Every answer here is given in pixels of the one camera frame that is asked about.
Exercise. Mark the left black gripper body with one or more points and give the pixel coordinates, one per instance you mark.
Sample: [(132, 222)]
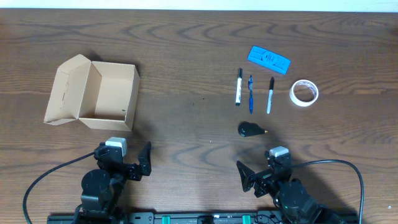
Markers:
[(130, 171)]

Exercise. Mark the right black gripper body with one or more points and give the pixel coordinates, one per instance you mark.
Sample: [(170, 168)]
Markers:
[(265, 186)]

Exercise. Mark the cardboard box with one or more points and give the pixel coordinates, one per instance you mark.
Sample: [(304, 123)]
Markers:
[(102, 95)]

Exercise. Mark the white masking tape roll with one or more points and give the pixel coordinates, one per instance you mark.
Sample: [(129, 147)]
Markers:
[(308, 84)]

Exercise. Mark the blue plastic rectangular block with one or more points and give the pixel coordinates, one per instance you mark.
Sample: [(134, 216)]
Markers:
[(268, 59)]

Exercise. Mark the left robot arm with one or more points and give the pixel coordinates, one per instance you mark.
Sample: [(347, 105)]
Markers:
[(103, 187)]

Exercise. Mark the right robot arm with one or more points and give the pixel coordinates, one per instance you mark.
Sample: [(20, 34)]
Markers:
[(288, 195)]

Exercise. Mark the black teardrop shaped object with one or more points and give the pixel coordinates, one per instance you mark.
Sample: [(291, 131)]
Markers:
[(247, 129)]

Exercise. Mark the black and white marker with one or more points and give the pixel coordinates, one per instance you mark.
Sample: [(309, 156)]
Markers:
[(239, 87)]

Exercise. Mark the blue ballpoint pen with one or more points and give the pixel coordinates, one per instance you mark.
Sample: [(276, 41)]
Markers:
[(251, 100)]

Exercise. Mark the black capped white marker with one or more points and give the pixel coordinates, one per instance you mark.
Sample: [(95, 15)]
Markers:
[(271, 90)]

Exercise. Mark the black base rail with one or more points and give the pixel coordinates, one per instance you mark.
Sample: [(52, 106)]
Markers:
[(262, 216)]

